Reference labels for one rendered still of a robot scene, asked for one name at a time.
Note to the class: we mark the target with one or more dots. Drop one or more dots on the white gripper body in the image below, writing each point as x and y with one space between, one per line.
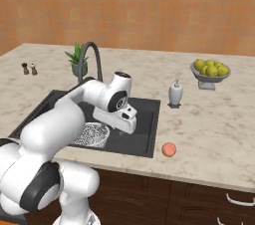
113 120

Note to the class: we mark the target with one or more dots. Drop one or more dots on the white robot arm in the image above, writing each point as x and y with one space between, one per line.
50 129

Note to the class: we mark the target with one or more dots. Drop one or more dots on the white mesh colander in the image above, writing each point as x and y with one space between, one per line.
94 134

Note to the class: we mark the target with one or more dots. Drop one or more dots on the black sink basin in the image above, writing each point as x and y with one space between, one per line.
139 129

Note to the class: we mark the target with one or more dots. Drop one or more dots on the orange peach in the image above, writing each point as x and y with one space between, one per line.
169 149

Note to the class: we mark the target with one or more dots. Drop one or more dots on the dark grey arched faucet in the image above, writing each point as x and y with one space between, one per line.
97 57

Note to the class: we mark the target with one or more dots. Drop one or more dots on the white soap dispenser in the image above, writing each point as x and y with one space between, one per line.
175 94

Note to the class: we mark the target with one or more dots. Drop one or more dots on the green potted plant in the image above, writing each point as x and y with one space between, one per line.
78 59

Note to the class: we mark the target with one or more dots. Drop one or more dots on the dark wood cupboard door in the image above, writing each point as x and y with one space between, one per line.
132 199

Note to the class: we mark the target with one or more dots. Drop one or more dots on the white-topped salt shaker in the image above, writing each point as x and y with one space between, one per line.
34 69

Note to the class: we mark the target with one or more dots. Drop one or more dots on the dark brown pepper shaker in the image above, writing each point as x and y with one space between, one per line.
25 68

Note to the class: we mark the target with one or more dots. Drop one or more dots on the yellow lemon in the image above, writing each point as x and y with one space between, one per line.
209 62
211 71
223 70
199 64
218 64

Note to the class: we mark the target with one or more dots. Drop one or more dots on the grey fruit bowl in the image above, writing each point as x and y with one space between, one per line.
209 81

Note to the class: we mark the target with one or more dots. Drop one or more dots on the dark wood drawer front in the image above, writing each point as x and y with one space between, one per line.
205 202

